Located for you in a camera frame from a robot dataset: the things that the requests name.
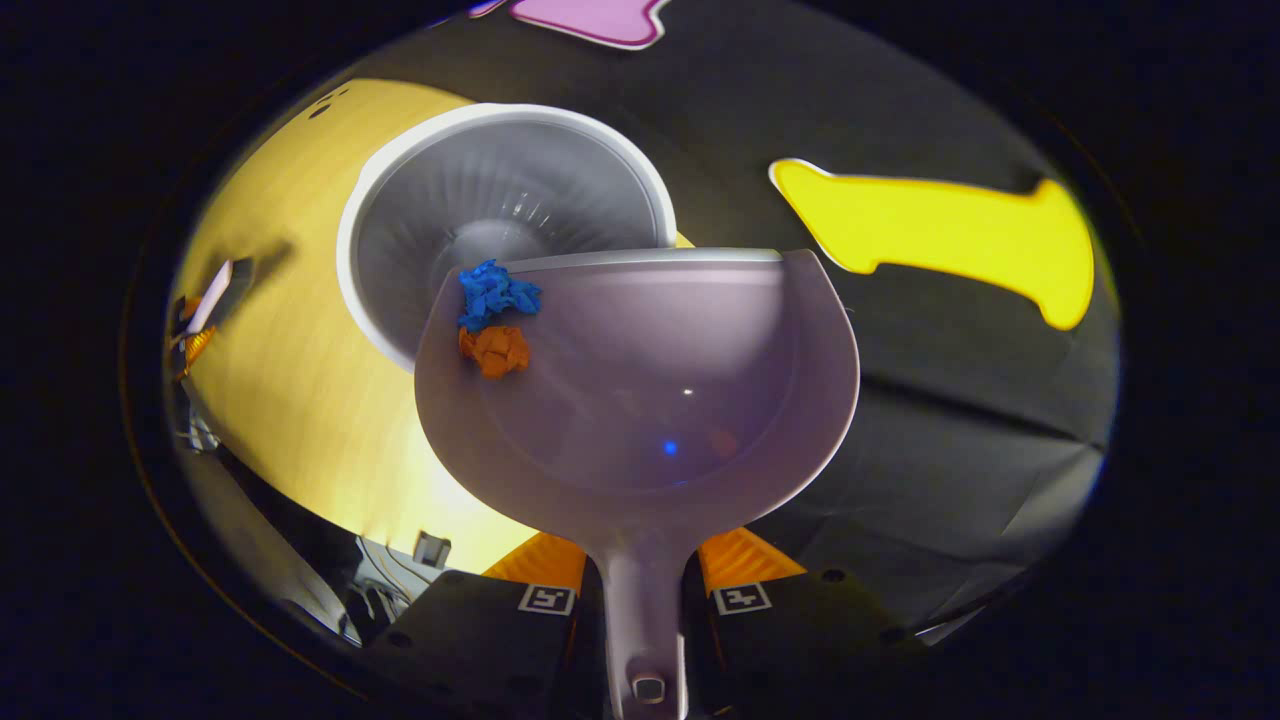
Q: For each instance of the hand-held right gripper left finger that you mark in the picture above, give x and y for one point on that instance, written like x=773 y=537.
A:
x=480 y=640

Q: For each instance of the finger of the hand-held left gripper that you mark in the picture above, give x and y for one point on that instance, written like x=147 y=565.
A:
x=238 y=280

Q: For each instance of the pink dustpan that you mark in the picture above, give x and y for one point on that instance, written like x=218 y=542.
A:
x=650 y=400

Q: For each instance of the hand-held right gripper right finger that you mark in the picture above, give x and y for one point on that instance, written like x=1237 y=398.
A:
x=800 y=640

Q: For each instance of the blue paper trash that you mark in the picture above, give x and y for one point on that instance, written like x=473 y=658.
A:
x=495 y=293

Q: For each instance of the white ribbed garbage bin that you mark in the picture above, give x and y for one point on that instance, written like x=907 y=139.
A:
x=500 y=190

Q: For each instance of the black backdrop cloth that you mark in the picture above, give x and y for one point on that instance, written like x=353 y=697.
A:
x=900 y=430

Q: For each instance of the yellow wooden desktop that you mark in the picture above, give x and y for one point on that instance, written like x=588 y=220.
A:
x=290 y=380

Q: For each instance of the small grey box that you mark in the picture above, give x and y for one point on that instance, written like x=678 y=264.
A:
x=432 y=548

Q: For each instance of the orange paper trash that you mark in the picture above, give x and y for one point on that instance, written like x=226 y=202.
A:
x=497 y=352

